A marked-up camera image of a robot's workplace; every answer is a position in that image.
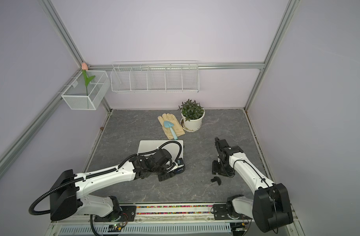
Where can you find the black wireless mouse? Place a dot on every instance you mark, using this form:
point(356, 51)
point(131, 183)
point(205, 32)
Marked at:
point(180, 170)

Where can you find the silver laptop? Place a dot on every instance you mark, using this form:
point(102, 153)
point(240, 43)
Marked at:
point(147, 146)

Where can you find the black mouse battery cover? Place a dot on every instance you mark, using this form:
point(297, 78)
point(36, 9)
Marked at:
point(216, 180)

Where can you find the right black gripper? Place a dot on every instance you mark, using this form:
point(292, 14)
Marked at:
point(214, 169)

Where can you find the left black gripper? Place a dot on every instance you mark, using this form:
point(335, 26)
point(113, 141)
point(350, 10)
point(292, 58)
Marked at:
point(166, 176)

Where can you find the light blue garden trowel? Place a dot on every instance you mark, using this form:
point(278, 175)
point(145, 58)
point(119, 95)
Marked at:
point(170, 125)

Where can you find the white wire wall shelf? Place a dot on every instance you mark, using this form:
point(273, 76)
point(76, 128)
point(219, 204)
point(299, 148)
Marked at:
point(155, 76)

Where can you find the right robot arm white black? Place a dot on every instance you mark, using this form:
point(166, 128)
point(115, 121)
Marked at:
point(270, 207)

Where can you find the white mesh wall basket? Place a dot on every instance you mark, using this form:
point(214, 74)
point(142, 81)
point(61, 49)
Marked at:
point(75, 94)

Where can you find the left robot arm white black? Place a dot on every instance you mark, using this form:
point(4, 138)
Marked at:
point(72, 193)

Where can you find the white pot with green plant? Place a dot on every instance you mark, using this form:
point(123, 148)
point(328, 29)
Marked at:
point(192, 114)

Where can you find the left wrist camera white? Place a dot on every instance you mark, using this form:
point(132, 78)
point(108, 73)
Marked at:
point(180, 163)

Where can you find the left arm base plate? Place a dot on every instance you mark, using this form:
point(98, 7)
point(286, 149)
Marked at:
point(126, 214)

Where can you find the white plant pot saucer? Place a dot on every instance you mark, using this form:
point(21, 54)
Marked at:
point(187, 130)

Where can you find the beige work glove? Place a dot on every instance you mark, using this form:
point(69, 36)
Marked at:
point(177, 127)

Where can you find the artificial pink tulip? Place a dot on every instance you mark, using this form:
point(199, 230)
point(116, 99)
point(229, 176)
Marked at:
point(87, 79)

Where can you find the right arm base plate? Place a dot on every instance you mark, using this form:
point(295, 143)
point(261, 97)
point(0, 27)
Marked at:
point(223, 212)

